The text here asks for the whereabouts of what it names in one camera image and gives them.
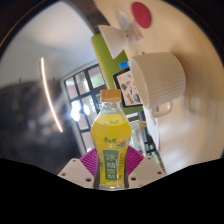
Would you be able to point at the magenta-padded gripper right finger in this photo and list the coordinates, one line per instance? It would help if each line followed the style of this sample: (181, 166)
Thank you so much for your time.
(146, 171)

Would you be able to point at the flat round red coaster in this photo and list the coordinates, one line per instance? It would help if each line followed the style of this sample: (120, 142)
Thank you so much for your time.
(141, 14)

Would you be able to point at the black tablet with stickers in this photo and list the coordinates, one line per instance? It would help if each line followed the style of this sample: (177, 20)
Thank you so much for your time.
(126, 85)

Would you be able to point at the white ribbed mug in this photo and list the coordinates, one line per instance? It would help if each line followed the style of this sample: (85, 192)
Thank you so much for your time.
(163, 78)

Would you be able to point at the group of pendant lamps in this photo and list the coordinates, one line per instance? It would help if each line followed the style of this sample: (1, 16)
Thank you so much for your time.
(75, 114)

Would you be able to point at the yellow drink bottle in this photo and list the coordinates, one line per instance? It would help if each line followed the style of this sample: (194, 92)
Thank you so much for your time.
(111, 140)

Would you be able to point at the green upholstered bench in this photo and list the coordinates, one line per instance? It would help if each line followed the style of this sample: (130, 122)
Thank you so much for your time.
(105, 56)

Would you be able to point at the long linear ceiling light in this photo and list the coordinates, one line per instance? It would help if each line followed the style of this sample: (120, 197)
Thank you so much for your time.
(49, 96)

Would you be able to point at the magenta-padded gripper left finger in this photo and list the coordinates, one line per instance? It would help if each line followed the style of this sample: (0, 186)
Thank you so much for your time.
(77, 173)

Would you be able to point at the small blue-capped bottle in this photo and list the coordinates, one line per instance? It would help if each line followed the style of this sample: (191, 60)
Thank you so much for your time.
(124, 65)

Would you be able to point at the black-framed window wall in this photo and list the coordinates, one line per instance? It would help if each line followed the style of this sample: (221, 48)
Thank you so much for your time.
(83, 86)

